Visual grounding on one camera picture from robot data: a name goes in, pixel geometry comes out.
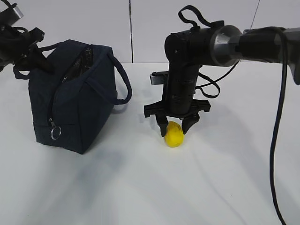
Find yellow lemon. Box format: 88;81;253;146
164;121;184;148

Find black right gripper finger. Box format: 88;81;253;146
180;113;200;135
155;115;168;137

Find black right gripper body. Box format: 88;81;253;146
143;99;210;118

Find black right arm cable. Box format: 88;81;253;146
178;6;290;225

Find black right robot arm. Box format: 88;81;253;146
144;25;300;136

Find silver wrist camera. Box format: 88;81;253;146
150;71;168;85
0;0;23;26

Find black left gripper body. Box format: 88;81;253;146
9;27;45;66

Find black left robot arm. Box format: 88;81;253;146
0;23;54;73

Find dark navy fabric bag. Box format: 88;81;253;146
13;40;132;154

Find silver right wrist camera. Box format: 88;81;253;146
150;71;168;85

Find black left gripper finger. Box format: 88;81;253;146
30;48;55;73

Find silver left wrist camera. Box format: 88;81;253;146
0;0;23;26

